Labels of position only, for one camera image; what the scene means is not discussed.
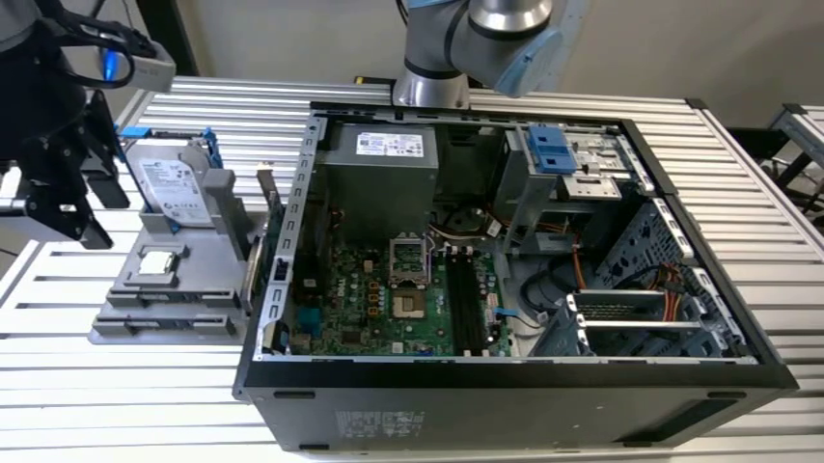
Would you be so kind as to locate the small yellow black plug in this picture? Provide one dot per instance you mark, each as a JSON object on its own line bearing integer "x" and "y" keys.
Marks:
{"x": 360, "y": 79}

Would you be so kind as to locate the blue plastic drive latch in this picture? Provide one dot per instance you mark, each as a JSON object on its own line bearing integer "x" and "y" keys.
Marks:
{"x": 550, "y": 149}

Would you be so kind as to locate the aluminium side table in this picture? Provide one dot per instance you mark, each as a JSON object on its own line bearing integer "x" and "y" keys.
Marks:
{"x": 798, "y": 130}

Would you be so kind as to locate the metal drive cage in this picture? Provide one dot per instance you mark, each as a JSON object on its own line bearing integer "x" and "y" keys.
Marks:
{"x": 534, "y": 217}

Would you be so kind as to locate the grey parts rack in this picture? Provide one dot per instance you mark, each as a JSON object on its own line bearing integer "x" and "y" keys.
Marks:
{"x": 199, "y": 270}

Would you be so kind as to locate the grey power supply unit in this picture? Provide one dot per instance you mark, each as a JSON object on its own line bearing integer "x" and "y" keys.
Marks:
{"x": 379, "y": 193}

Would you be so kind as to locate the blue expansion slot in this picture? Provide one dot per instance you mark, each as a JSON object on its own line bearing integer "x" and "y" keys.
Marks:
{"x": 308, "y": 323}

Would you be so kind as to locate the black RAM slot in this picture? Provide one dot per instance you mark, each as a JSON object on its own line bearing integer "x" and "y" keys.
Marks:
{"x": 470, "y": 301}
{"x": 477, "y": 301}
{"x": 454, "y": 301}
{"x": 462, "y": 301}

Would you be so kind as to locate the silver CPU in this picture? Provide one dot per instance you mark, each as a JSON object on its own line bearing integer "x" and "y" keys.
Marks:
{"x": 156, "y": 263}

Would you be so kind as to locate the socket locking lever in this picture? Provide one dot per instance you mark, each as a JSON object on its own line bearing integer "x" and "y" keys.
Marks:
{"x": 428, "y": 265}

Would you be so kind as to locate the black PC case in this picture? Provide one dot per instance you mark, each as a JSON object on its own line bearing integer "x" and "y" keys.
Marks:
{"x": 450, "y": 415}

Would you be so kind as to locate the black upright post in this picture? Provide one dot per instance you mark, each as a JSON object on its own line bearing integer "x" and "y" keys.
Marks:
{"x": 169, "y": 38}

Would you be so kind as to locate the metal disk bay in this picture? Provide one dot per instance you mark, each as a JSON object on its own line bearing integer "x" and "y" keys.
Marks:
{"x": 618, "y": 299}

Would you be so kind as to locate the CPU socket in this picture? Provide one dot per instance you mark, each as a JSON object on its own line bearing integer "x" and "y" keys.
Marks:
{"x": 410, "y": 304}

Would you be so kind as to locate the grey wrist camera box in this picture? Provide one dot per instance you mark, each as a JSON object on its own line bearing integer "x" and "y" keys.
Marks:
{"x": 151, "y": 72}

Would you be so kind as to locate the green graphics card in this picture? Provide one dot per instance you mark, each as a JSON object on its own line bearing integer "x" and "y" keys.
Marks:
{"x": 275, "y": 212}

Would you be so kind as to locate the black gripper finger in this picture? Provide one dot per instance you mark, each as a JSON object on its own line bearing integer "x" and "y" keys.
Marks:
{"x": 99, "y": 144}
{"x": 57, "y": 193}

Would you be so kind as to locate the green motherboard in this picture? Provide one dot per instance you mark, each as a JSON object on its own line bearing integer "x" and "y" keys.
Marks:
{"x": 347, "y": 270}

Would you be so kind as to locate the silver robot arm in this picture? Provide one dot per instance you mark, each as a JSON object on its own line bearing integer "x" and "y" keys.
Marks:
{"x": 443, "y": 48}

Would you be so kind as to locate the hard disk in blue carrier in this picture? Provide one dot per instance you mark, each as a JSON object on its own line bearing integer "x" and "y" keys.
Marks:
{"x": 169, "y": 183}

